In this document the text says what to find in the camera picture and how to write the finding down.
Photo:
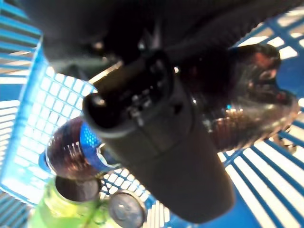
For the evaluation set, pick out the blue plastic shopping basket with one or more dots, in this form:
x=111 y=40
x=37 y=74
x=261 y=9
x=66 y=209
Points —
x=292 y=80

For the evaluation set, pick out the green drink bottle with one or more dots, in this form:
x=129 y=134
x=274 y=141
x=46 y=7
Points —
x=52 y=213

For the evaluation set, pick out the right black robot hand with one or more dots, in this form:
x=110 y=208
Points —
x=166 y=154

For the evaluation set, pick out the green drink can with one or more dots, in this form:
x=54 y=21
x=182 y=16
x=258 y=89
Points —
x=127 y=210

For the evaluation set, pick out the large cola bottle blue cap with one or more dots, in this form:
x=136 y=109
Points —
x=69 y=152

